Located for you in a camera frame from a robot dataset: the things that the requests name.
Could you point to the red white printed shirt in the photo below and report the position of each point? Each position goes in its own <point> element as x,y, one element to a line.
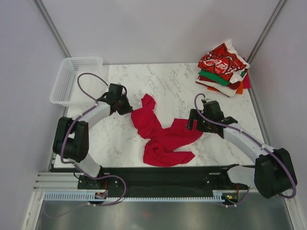
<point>225,62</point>

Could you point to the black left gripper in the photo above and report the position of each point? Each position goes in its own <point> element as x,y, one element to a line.
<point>127,109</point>

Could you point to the white slotted cable duct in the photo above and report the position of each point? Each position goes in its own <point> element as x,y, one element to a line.
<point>94,197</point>

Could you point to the dark red folded shirt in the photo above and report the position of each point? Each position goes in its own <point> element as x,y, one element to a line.
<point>209,82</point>

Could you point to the right aluminium frame post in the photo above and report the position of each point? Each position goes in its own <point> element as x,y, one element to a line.
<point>268,26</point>

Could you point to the green folded shirt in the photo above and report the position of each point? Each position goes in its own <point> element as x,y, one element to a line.
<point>217,78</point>

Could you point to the magenta folded shirt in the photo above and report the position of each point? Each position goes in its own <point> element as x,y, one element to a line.
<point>246,80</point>

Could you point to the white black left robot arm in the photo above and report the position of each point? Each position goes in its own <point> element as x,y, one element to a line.
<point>71,141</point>

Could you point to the aluminium frame post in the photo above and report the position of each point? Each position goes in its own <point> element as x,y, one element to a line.
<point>52,27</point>
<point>268,26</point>

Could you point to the white folded shirt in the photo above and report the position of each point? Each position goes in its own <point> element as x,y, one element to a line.
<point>225,90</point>

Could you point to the left aluminium frame post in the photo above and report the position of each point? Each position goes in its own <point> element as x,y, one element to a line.
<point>52,27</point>

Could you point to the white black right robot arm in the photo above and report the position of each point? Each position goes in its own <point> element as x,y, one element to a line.
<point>272,173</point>

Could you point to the orange folded shirt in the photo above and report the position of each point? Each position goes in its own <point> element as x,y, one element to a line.
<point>238,91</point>

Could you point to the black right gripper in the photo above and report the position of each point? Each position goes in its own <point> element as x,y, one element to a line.
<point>194,115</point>

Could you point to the white plastic basket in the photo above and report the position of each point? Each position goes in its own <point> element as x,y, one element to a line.
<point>65,90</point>

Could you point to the crimson red t shirt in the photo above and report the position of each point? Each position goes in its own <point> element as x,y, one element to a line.
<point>160,150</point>

